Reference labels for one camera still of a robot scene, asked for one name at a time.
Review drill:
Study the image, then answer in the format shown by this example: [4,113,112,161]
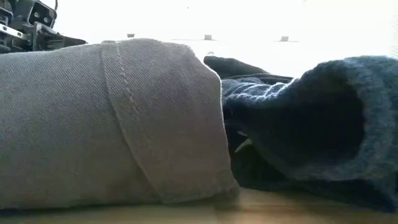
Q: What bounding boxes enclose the grey twill trousers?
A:
[0,38,241,210]

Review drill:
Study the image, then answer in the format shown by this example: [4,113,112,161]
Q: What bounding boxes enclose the black garment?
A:
[203,55,295,83]

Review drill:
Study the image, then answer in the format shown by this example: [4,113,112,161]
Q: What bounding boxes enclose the dark blue knit sweater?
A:
[221,55,398,214]

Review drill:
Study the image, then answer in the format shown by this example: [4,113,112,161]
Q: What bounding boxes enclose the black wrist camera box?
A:
[27,0,58,29]

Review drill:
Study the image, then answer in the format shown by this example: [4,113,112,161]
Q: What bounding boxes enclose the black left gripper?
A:
[0,0,88,55]

